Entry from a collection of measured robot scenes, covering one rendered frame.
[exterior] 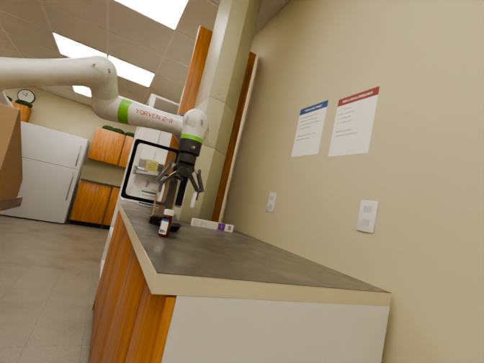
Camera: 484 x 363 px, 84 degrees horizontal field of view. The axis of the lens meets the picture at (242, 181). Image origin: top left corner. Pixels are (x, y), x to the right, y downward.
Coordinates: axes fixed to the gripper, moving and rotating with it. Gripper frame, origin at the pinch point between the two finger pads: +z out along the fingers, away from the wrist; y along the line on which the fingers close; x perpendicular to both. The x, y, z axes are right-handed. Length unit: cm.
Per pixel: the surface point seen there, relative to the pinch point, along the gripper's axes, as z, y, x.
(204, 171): -20, 24, 44
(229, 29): -111, 18, 43
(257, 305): 17, 8, -59
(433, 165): -28, 57, -65
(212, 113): -56, 20, 44
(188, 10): -160, 0, 116
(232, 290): 15, 1, -59
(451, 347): 20, 57, -75
